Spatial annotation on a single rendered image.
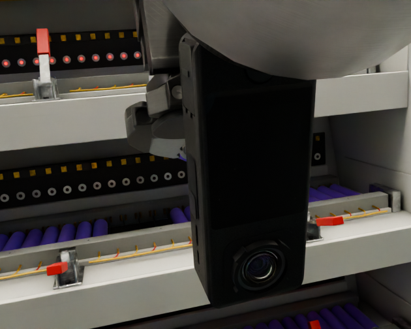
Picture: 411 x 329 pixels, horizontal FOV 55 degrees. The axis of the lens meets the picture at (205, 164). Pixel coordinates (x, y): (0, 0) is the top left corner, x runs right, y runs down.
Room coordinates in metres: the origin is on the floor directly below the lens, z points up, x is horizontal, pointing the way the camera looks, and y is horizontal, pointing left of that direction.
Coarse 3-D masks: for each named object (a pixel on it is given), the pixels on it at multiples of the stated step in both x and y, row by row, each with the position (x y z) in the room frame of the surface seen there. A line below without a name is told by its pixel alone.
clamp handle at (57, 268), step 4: (64, 252) 0.40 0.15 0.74; (68, 252) 0.40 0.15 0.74; (64, 256) 0.40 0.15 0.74; (68, 256) 0.40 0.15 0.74; (64, 260) 0.40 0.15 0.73; (68, 260) 0.40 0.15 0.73; (52, 264) 0.35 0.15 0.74; (56, 264) 0.34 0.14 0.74; (60, 264) 0.34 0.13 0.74; (64, 264) 0.35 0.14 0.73; (68, 264) 0.38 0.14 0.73; (48, 268) 0.33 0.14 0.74; (52, 268) 0.33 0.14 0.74; (56, 268) 0.33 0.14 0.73; (60, 268) 0.33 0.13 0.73; (64, 268) 0.35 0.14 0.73; (48, 272) 0.33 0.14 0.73; (52, 272) 0.33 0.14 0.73; (56, 272) 0.33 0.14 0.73; (60, 272) 0.33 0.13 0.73
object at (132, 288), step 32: (352, 160) 0.62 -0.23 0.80; (128, 192) 0.57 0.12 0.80; (160, 192) 0.58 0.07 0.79; (384, 192) 0.53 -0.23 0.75; (128, 224) 0.56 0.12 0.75; (352, 224) 0.49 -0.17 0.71; (384, 224) 0.49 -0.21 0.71; (160, 256) 0.45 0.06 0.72; (192, 256) 0.44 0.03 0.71; (320, 256) 0.45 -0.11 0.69; (352, 256) 0.46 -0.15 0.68; (384, 256) 0.47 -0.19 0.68; (0, 288) 0.40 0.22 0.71; (32, 288) 0.40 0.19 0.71; (64, 288) 0.39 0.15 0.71; (96, 288) 0.39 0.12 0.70; (128, 288) 0.40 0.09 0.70; (160, 288) 0.41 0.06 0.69; (192, 288) 0.42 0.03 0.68; (0, 320) 0.38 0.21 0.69; (32, 320) 0.38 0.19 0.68; (64, 320) 0.39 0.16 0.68; (96, 320) 0.40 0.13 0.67; (128, 320) 0.41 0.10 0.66
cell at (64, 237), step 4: (68, 224) 0.52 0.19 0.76; (64, 228) 0.50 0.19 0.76; (68, 228) 0.50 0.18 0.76; (72, 228) 0.51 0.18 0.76; (64, 232) 0.49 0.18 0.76; (68, 232) 0.49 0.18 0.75; (72, 232) 0.50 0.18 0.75; (60, 236) 0.48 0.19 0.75; (64, 236) 0.47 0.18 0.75; (68, 236) 0.48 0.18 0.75; (72, 236) 0.49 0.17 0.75; (60, 240) 0.46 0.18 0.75; (64, 240) 0.46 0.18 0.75; (68, 240) 0.47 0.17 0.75
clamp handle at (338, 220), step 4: (308, 212) 0.46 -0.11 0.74; (308, 216) 0.46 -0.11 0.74; (336, 216) 0.40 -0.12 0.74; (340, 216) 0.39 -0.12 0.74; (308, 220) 0.46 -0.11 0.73; (312, 220) 0.45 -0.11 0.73; (316, 220) 0.42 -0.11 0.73; (320, 220) 0.41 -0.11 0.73; (324, 220) 0.41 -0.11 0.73; (328, 220) 0.40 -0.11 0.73; (332, 220) 0.39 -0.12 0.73; (336, 220) 0.39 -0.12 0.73; (340, 220) 0.39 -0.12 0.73; (308, 224) 0.45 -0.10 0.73; (312, 224) 0.44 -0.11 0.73; (316, 224) 0.43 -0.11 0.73; (320, 224) 0.42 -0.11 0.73; (324, 224) 0.41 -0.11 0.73; (328, 224) 0.40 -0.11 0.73; (332, 224) 0.39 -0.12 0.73; (336, 224) 0.39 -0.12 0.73; (340, 224) 0.39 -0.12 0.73
